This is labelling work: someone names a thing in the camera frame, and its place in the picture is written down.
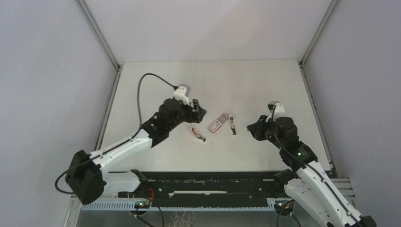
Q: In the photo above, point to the left green circuit board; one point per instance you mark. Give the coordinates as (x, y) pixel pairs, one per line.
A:
(142, 205)

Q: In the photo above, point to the left aluminium frame post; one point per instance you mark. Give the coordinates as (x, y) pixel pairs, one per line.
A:
(90, 19)

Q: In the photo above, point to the right aluminium frame post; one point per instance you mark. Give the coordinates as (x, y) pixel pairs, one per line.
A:
(322, 25)

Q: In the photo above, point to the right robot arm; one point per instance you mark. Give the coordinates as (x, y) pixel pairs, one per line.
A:
(305, 180)

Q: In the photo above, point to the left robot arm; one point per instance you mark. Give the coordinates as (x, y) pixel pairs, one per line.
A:
(89, 174)

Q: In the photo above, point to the white slotted cable duct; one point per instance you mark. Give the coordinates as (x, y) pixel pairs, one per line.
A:
(126, 205)

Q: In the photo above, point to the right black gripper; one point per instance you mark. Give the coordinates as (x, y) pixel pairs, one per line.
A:
(256, 129)

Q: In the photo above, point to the right green circuit board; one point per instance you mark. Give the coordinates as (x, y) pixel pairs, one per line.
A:
(284, 208)

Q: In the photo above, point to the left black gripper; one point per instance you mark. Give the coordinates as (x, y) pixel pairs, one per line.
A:
(197, 115)

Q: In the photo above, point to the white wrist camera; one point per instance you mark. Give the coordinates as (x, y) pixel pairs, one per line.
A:
(276, 109)
(181, 93)

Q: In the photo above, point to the aluminium frame post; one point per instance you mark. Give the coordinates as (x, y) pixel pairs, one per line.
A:
(90, 19)
(322, 25)

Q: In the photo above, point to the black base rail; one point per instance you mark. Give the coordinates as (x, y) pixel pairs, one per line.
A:
(209, 188)

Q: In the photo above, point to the white grey stapler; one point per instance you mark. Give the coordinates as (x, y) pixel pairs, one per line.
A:
(232, 125)

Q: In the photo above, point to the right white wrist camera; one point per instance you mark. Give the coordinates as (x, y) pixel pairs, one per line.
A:
(276, 109)

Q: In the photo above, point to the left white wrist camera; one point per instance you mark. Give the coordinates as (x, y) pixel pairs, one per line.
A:
(181, 93)

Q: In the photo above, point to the red white staple box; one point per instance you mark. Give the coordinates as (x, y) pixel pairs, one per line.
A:
(217, 124)

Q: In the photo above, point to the green circuit board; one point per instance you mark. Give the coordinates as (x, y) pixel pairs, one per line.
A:
(142, 205)
(284, 208)

